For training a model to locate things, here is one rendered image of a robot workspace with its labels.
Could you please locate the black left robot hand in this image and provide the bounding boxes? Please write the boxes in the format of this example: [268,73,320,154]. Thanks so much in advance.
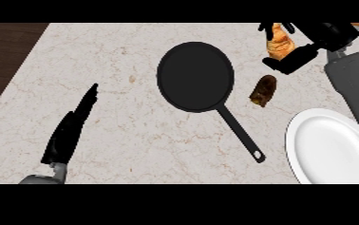
[41,83,100,165]

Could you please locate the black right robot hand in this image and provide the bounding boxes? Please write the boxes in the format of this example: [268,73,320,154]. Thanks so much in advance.
[258,22,359,76]

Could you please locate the golden croissant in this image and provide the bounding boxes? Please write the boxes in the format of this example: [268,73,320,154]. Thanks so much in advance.
[265,23,298,62]

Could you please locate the black frying pan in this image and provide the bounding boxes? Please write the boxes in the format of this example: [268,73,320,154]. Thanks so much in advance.
[156,41,268,164]

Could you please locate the white plate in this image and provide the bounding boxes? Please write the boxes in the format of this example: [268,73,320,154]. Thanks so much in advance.
[286,107,359,185]

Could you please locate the dark brown pastry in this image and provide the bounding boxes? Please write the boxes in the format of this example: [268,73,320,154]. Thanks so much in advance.
[249,74,280,108]

